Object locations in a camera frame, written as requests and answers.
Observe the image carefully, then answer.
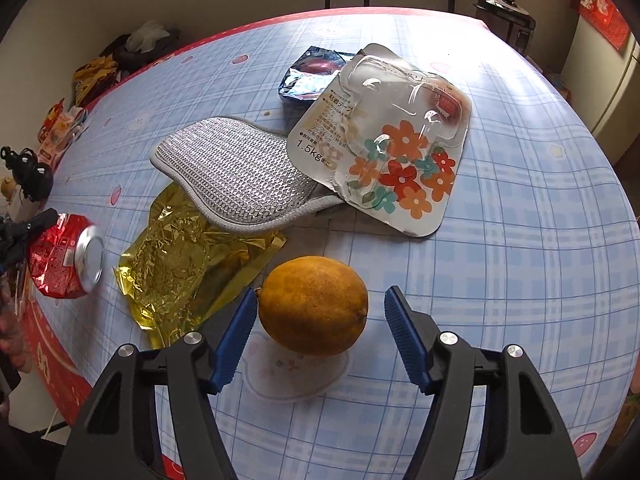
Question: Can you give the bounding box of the crushed red soda can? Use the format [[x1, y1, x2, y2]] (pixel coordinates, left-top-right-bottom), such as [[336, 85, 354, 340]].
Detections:
[[28, 214, 105, 299]]

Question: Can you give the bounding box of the grey mesh scrubbing pad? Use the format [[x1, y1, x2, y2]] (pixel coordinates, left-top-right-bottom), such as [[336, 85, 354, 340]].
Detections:
[[150, 116, 343, 235]]

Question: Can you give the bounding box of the left hand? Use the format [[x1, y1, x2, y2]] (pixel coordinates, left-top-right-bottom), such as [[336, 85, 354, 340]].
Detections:
[[0, 278, 32, 373]]

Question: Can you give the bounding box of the crumpled gold foil wrapper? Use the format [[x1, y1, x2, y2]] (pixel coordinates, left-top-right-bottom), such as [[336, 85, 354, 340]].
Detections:
[[114, 183, 286, 349]]

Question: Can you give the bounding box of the orange citrus fruit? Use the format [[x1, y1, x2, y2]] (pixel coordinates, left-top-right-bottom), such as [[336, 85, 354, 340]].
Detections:
[[257, 256, 369, 356]]

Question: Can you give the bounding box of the floral blister pack packaging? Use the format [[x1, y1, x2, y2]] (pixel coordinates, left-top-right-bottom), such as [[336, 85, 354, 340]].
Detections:
[[288, 44, 472, 237]]

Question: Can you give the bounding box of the blue plaid tablecloth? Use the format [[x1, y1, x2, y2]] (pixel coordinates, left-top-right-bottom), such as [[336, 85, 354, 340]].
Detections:
[[34, 8, 639, 479]]

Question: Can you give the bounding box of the dark stool with bags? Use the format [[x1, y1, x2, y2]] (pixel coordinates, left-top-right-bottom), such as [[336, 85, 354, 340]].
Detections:
[[72, 21, 181, 107]]

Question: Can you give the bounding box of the blue foil snack wrapper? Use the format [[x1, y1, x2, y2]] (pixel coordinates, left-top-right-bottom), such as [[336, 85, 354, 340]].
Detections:
[[278, 46, 355, 108]]

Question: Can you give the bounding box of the cream two-door refrigerator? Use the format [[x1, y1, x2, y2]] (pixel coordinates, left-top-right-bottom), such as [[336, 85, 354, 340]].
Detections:
[[561, 18, 639, 165]]

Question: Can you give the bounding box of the silver electric pressure cooker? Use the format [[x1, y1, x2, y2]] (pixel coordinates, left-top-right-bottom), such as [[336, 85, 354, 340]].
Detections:
[[474, 0, 536, 56]]

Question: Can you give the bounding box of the red cloth on refrigerator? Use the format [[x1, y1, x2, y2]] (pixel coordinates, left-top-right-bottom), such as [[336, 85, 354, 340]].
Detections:
[[577, 0, 630, 51]]

